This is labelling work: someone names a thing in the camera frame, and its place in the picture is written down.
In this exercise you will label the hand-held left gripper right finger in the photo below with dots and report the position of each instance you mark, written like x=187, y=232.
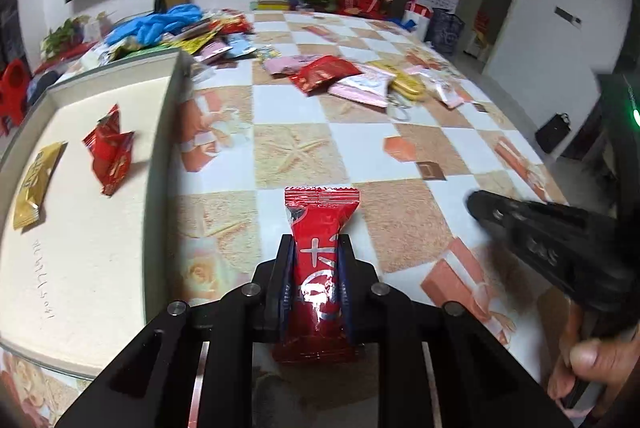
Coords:
x=360, y=308

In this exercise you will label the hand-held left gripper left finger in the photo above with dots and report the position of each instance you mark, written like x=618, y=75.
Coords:
x=272, y=303

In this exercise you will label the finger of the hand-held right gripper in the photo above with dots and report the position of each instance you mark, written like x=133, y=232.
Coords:
x=492, y=210

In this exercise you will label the red snack packet white print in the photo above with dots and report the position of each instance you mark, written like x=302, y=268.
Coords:
x=320, y=258

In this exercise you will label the pink white cookie snack packet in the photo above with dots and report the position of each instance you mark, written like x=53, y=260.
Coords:
x=362, y=87
x=442, y=90

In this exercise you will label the yellow snack packet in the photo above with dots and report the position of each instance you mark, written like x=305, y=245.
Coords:
x=407, y=83

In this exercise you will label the shallow white cardboard box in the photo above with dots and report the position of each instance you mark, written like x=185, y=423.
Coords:
x=90, y=258

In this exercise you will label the long red snack packet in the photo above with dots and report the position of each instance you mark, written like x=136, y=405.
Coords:
x=112, y=157

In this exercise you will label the red foil snack packet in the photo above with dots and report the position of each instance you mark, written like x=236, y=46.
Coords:
x=325, y=72

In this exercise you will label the plain pink snack packet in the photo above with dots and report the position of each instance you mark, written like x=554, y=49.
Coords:
x=285, y=65

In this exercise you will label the gold snack packet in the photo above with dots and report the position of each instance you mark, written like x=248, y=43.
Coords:
x=32, y=188

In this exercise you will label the pile of assorted snack packets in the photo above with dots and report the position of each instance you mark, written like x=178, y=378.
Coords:
x=210, y=42

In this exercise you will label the person's right hand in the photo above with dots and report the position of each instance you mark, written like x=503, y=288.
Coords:
x=590, y=358

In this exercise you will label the black handbag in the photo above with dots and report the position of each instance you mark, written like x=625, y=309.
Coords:
x=554, y=132

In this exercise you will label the checkered printed tablecloth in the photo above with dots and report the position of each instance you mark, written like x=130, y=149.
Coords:
x=300, y=147

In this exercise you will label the dark blue shopping bag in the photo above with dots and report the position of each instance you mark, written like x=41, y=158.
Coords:
x=446, y=32

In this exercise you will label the white paper shopping bag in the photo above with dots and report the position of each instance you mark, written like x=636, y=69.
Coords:
x=417, y=25

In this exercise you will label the speckled colourful candy packet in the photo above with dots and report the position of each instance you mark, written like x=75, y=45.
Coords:
x=270, y=53

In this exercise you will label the yellow green tin box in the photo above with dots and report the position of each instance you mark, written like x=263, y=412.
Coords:
x=272, y=3

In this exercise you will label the pile of blue rubber gloves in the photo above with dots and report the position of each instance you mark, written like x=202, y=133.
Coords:
x=150, y=25

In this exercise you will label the small white carton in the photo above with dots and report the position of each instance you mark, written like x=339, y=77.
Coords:
x=95, y=27

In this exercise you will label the red plastic chair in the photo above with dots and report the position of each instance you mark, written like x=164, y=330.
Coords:
x=12, y=92

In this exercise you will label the black wall switch panel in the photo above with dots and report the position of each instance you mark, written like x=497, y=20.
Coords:
x=568, y=16

